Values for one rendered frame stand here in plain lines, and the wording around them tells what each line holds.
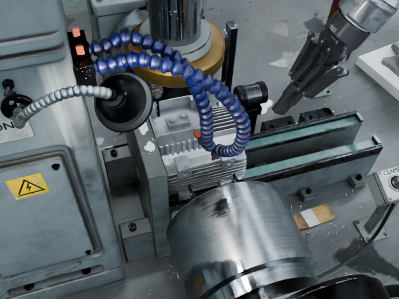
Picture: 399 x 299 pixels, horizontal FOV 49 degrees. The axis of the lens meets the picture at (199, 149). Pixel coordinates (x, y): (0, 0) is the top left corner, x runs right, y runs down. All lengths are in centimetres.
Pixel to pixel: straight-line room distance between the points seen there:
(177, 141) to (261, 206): 25
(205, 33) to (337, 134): 64
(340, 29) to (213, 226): 42
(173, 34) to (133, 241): 51
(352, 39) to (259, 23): 100
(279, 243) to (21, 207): 43
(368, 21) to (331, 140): 56
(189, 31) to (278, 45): 100
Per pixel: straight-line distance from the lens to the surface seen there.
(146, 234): 103
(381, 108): 158
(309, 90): 89
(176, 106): 98
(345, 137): 135
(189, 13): 73
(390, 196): 101
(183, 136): 91
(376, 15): 84
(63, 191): 75
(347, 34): 85
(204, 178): 98
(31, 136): 65
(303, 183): 123
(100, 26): 128
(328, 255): 118
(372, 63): 169
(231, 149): 74
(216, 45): 80
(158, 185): 85
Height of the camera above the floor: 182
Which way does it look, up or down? 51 degrees down
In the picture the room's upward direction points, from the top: 3 degrees clockwise
